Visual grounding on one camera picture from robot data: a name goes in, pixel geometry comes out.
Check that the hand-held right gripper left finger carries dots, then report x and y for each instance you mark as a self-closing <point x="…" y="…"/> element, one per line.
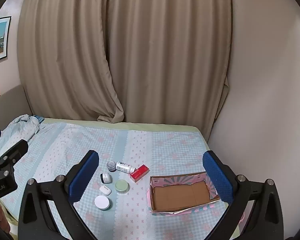
<point x="83" y="177"/>

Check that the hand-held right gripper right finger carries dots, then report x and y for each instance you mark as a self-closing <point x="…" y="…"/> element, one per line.
<point x="218" y="177"/>

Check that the white lidded jar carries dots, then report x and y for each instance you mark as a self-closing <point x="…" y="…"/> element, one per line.
<point x="102" y="202"/>

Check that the patterned cardboard box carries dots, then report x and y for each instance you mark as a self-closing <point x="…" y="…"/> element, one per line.
<point x="180" y="195"/>

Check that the light blue crumpled quilt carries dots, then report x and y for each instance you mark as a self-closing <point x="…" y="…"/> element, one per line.
<point x="17" y="130"/>

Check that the black and white jar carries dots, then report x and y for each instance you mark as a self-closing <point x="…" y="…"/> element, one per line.
<point x="105" y="178"/>

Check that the white earbuds case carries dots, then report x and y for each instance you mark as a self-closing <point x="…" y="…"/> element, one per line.
<point x="105" y="190"/>

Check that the small grey jar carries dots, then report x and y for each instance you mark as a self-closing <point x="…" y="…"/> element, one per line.
<point x="111" y="166"/>

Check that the green lidded jar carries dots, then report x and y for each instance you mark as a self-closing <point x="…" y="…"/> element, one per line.
<point x="121" y="186"/>

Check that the blue cloth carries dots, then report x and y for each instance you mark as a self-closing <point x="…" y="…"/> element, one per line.
<point x="40" y="118"/>

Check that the white bottle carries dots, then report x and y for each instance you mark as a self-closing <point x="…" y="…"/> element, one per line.
<point x="123" y="167"/>

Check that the red carton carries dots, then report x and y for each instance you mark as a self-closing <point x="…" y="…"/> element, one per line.
<point x="139" y="173"/>

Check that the wall poster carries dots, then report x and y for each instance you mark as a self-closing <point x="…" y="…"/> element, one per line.
<point x="0" y="40"/>

